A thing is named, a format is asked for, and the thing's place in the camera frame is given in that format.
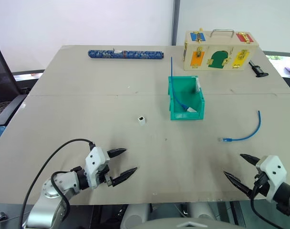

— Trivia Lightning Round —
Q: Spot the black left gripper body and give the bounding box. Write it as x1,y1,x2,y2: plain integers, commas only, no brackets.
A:
96,164,114,187

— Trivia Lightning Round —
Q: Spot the blue patterned fabric roll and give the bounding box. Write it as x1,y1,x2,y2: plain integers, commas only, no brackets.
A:
88,49,165,61

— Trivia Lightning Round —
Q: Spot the wooden lock activity box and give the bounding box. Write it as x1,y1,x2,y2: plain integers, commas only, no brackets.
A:
182,28,259,72

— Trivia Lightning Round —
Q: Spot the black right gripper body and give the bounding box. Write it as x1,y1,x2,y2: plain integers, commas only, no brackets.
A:
250,172,270,198

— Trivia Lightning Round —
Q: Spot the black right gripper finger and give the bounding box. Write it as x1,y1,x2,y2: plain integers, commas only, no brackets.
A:
222,170,253,198
239,153,262,167

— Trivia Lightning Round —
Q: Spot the black office chair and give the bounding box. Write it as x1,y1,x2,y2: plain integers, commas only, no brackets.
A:
0,44,29,127

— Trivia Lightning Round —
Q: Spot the black side desk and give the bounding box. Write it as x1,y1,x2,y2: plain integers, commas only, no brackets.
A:
11,69,45,89

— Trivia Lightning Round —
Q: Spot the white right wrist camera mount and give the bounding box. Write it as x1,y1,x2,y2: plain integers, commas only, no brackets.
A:
255,155,288,203

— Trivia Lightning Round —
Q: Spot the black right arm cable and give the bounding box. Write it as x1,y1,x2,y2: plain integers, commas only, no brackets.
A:
249,174,283,229

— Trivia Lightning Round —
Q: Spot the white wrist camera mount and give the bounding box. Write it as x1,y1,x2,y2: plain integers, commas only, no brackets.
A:
84,146,110,189
255,155,288,203

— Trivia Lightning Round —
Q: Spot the blue cable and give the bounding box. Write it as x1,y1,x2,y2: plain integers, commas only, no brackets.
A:
218,110,262,143
170,56,197,114

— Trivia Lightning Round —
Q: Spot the green plastic storage bin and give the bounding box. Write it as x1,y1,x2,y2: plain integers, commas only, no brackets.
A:
168,75,205,121

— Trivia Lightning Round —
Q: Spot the black plastic clamp tool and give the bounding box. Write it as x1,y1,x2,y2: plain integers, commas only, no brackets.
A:
249,60,269,78

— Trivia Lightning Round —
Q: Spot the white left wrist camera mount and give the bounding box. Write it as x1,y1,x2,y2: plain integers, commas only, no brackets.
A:
84,146,110,189

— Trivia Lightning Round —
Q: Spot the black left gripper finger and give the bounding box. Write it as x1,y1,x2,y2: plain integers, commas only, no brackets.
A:
111,167,138,187
106,148,127,158

